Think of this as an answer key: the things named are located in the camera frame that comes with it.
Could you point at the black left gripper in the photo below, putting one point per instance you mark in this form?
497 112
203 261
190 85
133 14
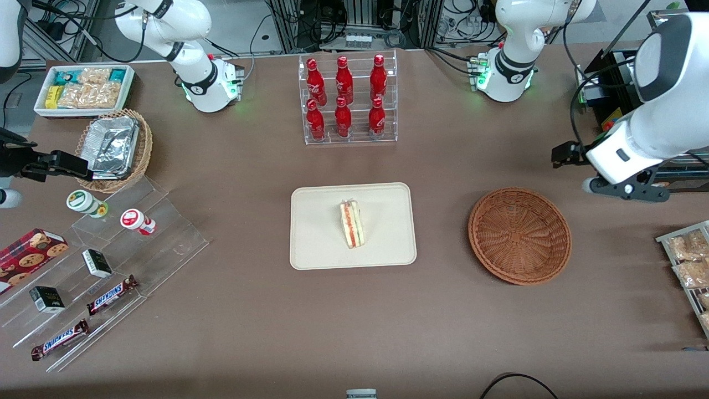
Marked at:
566 153

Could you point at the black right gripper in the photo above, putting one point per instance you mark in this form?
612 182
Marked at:
15 160

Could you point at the triangular sandwich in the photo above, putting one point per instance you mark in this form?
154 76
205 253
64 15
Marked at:
352 224

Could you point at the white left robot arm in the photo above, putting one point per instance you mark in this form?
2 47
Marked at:
509 66

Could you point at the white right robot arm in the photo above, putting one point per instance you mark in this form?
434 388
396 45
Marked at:
199 83

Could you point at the aluminium foil tray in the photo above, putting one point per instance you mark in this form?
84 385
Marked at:
111 147

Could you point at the light wicker basket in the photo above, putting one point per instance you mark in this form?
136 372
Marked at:
145 149

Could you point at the brown wicker basket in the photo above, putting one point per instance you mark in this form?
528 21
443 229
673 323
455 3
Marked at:
520 235

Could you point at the cream plastic tray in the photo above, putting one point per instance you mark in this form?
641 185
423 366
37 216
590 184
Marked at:
316 233

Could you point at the green lid yogurt cup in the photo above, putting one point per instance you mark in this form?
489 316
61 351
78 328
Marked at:
83 202

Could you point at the white plastic bin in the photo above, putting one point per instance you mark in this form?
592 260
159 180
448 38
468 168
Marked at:
40 105

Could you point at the yellow snack packet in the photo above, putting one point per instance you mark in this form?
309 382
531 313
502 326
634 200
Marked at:
52 97

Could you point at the clear cracker bag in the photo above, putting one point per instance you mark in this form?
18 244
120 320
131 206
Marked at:
689 246
94 75
692 274
704 300
705 321
88 95

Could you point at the silver metal container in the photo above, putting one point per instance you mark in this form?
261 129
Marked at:
587 83

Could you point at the red lid yogurt cup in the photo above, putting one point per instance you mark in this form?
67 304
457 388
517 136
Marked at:
134 220

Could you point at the black metal rack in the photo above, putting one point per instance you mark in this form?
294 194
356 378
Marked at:
609 83

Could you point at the teal snack packet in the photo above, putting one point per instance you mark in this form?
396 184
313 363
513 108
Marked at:
63 77
117 75

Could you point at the red tartan cookie box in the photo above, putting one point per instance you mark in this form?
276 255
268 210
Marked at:
30 255

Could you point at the small black box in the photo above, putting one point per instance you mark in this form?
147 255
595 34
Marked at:
97 264
47 300

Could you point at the clear acrylic stepped shelf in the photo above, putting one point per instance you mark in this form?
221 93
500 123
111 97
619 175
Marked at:
166 244

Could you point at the Snickers chocolate bar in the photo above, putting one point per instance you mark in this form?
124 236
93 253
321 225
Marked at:
58 341
111 295

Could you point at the red cola bottle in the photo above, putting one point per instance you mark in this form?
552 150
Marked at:
316 123
378 77
344 80
343 121
377 121
316 83

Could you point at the clear acrylic bottle rack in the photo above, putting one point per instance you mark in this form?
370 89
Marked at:
360 75

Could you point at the white power strip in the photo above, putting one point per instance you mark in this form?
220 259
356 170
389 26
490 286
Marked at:
357 40

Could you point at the grey device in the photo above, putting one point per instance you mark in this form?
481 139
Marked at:
361 394

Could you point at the aluminium frame structure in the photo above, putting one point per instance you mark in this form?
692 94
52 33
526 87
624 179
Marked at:
363 11

